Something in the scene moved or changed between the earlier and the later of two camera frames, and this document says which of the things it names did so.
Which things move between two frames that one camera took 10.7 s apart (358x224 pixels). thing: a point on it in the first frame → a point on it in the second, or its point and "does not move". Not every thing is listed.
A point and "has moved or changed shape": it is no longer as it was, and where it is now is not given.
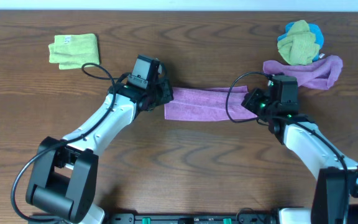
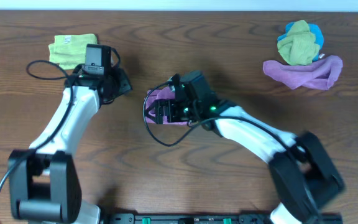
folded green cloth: (74, 51) does not move
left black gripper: (165, 93) → (123, 82)
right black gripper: (250, 99) → (171, 104)
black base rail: (191, 218) does not move
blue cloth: (317, 34) does not move
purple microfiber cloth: (202, 103) has moved or changed shape
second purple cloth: (319, 74) does not move
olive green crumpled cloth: (299, 46) does not move
